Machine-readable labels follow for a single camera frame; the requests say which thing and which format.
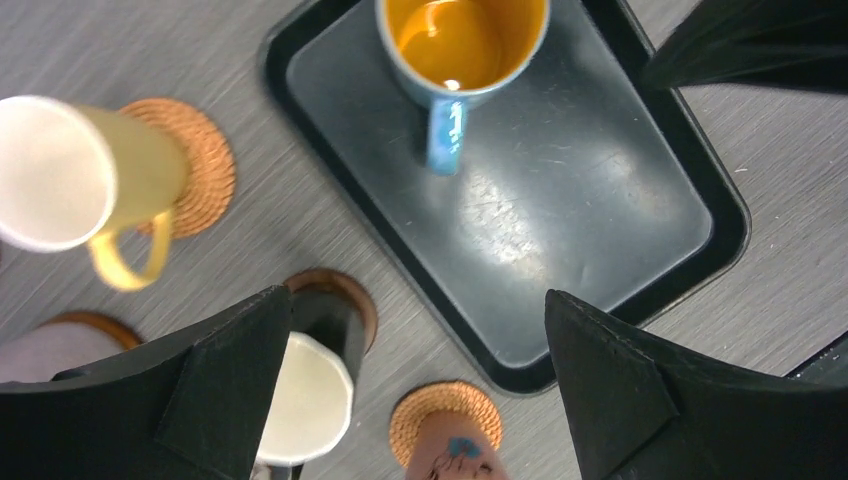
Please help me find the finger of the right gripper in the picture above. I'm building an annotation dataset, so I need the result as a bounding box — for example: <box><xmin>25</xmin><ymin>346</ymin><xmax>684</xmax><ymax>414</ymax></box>
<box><xmin>642</xmin><ymin>0</ymin><xmax>847</xmax><ymax>94</ymax></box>

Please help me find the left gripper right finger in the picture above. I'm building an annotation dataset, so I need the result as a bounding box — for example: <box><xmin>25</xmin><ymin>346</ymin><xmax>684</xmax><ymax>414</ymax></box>
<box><xmin>545</xmin><ymin>290</ymin><xmax>847</xmax><ymax>479</ymax></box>

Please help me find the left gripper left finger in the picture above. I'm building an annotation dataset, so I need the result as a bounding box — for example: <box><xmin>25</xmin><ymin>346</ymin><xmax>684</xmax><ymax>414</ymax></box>
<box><xmin>1</xmin><ymin>286</ymin><xmax>291</xmax><ymax>479</ymax></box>

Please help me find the black white-inside mug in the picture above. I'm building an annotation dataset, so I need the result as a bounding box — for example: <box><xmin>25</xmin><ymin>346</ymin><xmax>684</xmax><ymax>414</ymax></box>
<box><xmin>251</xmin><ymin>291</ymin><xmax>366</xmax><ymax>479</ymax></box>

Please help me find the lilac ribbed mug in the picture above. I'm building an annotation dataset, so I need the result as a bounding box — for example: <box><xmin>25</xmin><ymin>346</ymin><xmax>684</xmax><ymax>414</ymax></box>
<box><xmin>1</xmin><ymin>323</ymin><xmax>125</xmax><ymax>383</ymax></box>

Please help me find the dark walnut round coaster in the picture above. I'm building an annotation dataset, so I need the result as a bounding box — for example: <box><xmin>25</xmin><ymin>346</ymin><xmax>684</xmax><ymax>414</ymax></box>
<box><xmin>283</xmin><ymin>267</ymin><xmax>379</xmax><ymax>354</ymax></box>

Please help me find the salmon pink mug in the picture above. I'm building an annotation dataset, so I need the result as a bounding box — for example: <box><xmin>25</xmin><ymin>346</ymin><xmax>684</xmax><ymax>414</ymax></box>
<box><xmin>405</xmin><ymin>411</ymin><xmax>510</xmax><ymax>480</ymax></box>

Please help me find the woven rattan coaster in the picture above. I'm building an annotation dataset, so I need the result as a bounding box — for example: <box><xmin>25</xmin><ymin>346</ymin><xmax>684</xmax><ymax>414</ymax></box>
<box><xmin>120</xmin><ymin>97</ymin><xmax>236</xmax><ymax>239</ymax></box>
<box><xmin>388</xmin><ymin>380</ymin><xmax>504</xmax><ymax>467</ymax></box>

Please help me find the black plastic tray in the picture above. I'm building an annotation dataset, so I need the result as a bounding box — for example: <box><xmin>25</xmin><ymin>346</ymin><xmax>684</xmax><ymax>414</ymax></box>
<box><xmin>264</xmin><ymin>1</ymin><xmax>751</xmax><ymax>396</ymax></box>

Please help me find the yellow mug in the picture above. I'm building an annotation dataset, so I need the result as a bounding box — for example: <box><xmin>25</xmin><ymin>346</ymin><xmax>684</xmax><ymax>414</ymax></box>
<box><xmin>1</xmin><ymin>95</ymin><xmax>190</xmax><ymax>291</ymax></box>

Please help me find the blue orange-inside mug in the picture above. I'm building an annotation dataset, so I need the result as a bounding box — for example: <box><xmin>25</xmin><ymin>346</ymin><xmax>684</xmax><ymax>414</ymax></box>
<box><xmin>374</xmin><ymin>0</ymin><xmax>551</xmax><ymax>175</ymax></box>

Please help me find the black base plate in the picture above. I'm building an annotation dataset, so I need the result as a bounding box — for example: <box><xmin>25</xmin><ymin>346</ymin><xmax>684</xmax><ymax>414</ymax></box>
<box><xmin>786</xmin><ymin>332</ymin><xmax>848</xmax><ymax>387</ymax></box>

